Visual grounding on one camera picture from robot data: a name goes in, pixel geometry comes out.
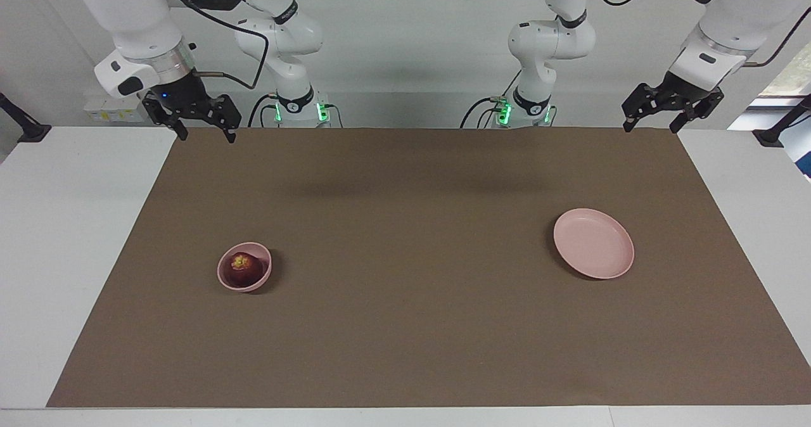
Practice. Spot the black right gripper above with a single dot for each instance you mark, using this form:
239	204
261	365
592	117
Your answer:
180	97

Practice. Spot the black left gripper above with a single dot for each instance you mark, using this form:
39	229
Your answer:
687	91

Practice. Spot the red apple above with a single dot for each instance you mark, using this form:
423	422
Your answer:
244	272

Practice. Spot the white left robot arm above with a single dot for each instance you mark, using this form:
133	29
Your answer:
551	40

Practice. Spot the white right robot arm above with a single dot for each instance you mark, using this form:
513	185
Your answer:
133	15

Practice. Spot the pink plate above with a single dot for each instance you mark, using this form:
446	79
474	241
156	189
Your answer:
592	243

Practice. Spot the pink bowl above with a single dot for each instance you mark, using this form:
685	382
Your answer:
267	267

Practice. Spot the black clamp stand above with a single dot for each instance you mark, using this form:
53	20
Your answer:
770	137
31	132

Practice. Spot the light blue object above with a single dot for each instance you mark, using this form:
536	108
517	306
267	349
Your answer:
799	151

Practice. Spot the brown table mat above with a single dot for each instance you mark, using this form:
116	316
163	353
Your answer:
405	325

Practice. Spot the white wall socket box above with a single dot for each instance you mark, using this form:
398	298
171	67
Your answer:
117	109

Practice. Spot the window with white frame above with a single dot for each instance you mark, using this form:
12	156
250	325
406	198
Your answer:
792	75

